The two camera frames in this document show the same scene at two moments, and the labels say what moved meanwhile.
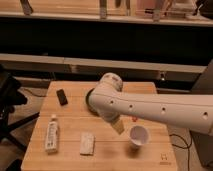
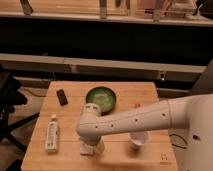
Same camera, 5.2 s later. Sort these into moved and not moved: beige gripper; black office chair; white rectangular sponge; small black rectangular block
Moved: beige gripper
Not moved: black office chair; white rectangular sponge; small black rectangular block
